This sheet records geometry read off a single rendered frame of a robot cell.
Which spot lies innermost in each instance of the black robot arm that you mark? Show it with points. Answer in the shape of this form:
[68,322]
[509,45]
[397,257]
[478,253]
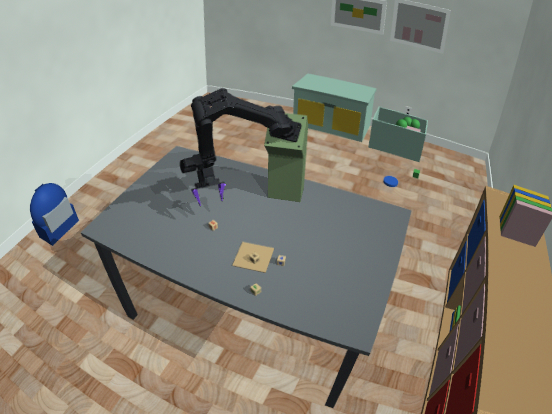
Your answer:
[203,114]

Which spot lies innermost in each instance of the tan mat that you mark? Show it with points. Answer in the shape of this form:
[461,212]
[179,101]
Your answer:
[242,259]

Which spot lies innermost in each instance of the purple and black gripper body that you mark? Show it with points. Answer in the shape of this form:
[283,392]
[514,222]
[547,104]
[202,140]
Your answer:
[215,182]

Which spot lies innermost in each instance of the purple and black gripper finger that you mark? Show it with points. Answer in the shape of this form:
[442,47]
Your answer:
[221,188]
[196,195]

